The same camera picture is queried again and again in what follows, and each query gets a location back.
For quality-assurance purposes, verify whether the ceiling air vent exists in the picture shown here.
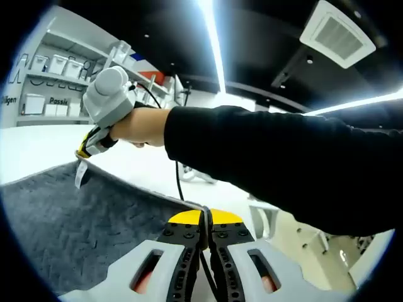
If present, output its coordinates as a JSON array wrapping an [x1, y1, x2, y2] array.
[[298, 0, 377, 70]]

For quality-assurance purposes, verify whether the grey metal shelf rack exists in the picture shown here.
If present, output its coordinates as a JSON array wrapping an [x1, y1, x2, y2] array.
[[15, 28, 185, 125]]

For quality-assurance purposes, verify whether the person's right hand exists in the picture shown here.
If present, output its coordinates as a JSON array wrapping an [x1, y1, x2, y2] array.
[[109, 106, 173, 148]]

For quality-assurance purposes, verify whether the grey towel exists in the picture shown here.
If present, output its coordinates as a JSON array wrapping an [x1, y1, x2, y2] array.
[[0, 150, 210, 296]]

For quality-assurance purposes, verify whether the ceiling light strip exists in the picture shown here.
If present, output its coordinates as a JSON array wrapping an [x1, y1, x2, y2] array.
[[195, 0, 226, 95], [304, 91, 403, 116]]

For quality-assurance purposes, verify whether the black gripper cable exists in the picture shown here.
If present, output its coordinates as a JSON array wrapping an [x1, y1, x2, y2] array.
[[133, 81, 220, 298]]

